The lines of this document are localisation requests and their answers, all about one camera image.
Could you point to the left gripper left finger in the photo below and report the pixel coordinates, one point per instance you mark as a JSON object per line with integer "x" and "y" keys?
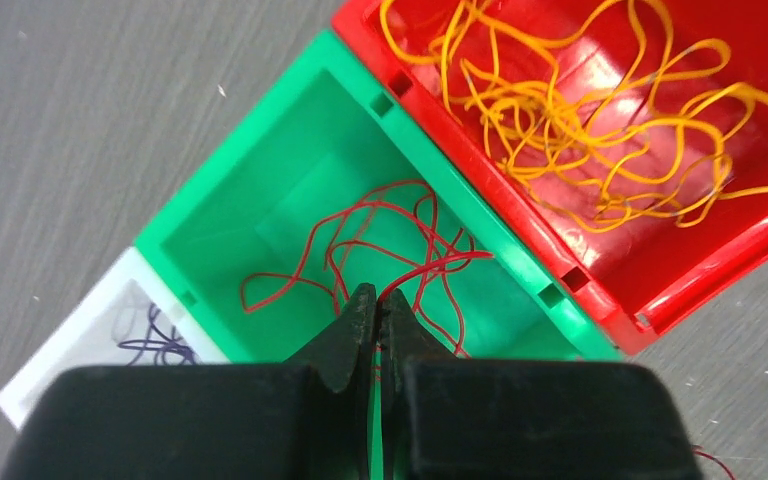
{"x": 308, "y": 417}

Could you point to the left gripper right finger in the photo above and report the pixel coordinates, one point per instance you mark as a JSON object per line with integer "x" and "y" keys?
{"x": 448, "y": 418}

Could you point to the white plastic bin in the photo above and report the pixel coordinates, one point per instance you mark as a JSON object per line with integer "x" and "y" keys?
{"x": 129, "y": 317}

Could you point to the green plastic bin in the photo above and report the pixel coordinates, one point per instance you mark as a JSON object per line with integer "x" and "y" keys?
{"x": 326, "y": 155}

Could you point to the red plastic bin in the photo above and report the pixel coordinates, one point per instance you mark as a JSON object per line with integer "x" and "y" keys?
{"x": 625, "y": 142}

